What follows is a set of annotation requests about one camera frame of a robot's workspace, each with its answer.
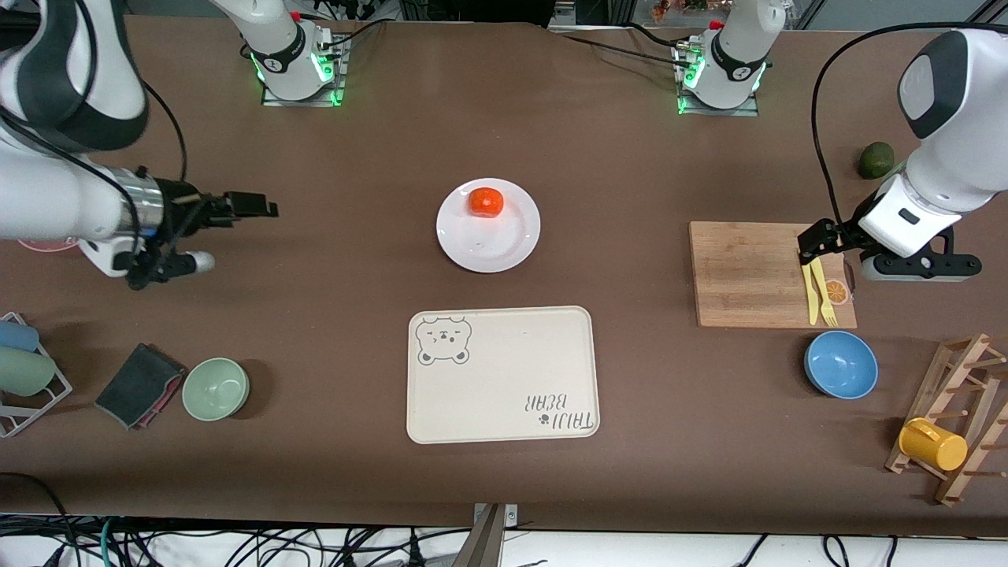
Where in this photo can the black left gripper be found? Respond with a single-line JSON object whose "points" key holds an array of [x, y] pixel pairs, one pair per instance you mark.
{"points": [[843, 235]]}

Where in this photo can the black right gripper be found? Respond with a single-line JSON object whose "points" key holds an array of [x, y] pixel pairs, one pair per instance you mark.
{"points": [[179, 206]]}

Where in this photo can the orange fruit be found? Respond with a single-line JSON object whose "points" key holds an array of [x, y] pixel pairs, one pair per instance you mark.
{"points": [[486, 202]]}

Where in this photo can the white round plate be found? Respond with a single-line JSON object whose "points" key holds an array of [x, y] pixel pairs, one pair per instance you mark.
{"points": [[488, 240]]}

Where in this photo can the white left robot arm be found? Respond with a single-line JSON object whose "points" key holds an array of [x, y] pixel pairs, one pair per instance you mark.
{"points": [[961, 157]]}

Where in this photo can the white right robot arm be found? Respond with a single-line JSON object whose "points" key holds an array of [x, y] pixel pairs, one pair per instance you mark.
{"points": [[47, 197]]}

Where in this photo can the yellow plastic fork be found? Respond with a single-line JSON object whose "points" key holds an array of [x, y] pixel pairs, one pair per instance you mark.
{"points": [[823, 287]]}

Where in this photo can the yellow plastic knife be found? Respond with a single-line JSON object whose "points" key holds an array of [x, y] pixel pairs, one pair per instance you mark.
{"points": [[811, 295]]}

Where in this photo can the orange slice piece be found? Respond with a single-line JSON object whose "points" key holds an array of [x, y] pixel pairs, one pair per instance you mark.
{"points": [[839, 293]]}

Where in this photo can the wooden cutting board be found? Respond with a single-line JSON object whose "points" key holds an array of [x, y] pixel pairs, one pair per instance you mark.
{"points": [[740, 272]]}

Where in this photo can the green avocado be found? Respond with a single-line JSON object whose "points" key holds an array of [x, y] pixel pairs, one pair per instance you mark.
{"points": [[876, 161]]}

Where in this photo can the blue bowl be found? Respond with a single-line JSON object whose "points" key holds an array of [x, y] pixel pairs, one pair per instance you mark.
{"points": [[841, 366]]}

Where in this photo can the wooden mug rack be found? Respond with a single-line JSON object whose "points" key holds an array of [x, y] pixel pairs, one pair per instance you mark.
{"points": [[957, 366]]}

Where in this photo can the pale green bowl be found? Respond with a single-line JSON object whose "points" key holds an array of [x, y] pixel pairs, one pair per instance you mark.
{"points": [[214, 390]]}

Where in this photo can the pink bowl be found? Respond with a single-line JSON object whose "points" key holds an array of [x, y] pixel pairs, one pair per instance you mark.
{"points": [[47, 246]]}

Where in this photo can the dark grey folded cloth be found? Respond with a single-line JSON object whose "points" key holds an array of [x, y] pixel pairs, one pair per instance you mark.
{"points": [[134, 384]]}

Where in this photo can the pink folded cloth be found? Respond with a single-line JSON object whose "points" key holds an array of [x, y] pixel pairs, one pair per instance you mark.
{"points": [[163, 403]]}

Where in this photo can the yellow mug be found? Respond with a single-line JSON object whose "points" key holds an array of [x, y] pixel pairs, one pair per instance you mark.
{"points": [[933, 446]]}

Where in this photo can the light blue cup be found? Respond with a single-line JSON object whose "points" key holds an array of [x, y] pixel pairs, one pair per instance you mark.
{"points": [[17, 336]]}

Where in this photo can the pale green cup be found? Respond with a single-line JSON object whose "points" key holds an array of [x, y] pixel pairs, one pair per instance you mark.
{"points": [[24, 372]]}

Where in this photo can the cream tray with bear print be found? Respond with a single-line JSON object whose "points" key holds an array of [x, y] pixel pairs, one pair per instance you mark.
{"points": [[504, 378]]}

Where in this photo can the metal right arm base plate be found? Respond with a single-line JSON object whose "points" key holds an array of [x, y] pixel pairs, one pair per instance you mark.
{"points": [[339, 79]]}

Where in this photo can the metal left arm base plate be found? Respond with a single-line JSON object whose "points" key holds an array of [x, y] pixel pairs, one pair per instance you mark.
{"points": [[720, 110]]}

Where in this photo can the aluminium frame profile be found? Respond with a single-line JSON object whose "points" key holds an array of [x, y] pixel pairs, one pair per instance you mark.
{"points": [[984, 20]]}

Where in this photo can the metal table edge bracket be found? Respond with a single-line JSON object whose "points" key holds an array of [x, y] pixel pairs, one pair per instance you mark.
{"points": [[512, 516]]}

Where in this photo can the grey camera stand pole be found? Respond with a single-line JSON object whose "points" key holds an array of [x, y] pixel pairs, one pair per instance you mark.
{"points": [[482, 543]]}

